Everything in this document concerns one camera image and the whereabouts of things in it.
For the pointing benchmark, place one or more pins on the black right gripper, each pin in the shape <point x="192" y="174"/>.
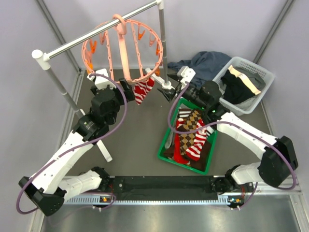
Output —
<point x="168" y="94"/>

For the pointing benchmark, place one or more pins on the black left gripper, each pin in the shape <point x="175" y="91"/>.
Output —
<point x="129" y="94"/>

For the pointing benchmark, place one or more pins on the red white striped sock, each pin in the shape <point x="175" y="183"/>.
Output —
<point x="194" y="150"/>
<point x="141" y="89"/>

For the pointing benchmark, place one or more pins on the pink round clip hanger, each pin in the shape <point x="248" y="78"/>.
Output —
<point x="138" y="31"/>

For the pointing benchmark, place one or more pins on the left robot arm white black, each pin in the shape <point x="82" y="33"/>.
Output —
<point x="47" y="188"/>

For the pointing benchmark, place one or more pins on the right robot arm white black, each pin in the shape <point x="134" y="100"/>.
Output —
<point x="277" y="159"/>

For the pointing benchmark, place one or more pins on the brown white striped sock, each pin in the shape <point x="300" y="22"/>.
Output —
<point x="184" y="113"/>

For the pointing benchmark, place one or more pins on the brown argyle sock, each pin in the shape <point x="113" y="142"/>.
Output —
<point x="190" y="124"/>

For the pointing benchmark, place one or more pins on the blue grey cloth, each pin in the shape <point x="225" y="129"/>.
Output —
<point x="205" y="64"/>

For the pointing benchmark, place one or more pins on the green plastic crate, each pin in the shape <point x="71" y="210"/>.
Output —
<point x="168" y="140"/>

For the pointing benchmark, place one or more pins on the black cream garment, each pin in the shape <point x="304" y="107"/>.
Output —
<point x="236" y="91"/>

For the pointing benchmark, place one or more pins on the white plastic laundry basket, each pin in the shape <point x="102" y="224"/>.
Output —
<point x="248" y="106"/>

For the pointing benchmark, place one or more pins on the grey garment in basket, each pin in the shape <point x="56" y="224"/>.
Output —
<point x="255" y="78"/>

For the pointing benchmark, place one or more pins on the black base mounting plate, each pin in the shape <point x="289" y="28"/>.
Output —
<point x="163" y="188"/>

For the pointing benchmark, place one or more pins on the white and silver drying rack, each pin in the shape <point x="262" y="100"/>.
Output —
<point x="43" y="58"/>

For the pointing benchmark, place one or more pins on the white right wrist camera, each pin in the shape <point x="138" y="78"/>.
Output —
<point x="185" y="74"/>

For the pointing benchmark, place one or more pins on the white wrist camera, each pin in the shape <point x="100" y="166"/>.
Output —
<point x="185" y="74"/>
<point x="99" y="81"/>

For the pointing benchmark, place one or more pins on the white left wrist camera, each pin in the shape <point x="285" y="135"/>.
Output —
<point x="99" y="81"/>

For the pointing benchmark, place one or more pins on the grey slotted cable duct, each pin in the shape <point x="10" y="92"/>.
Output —
<point x="99" y="200"/>

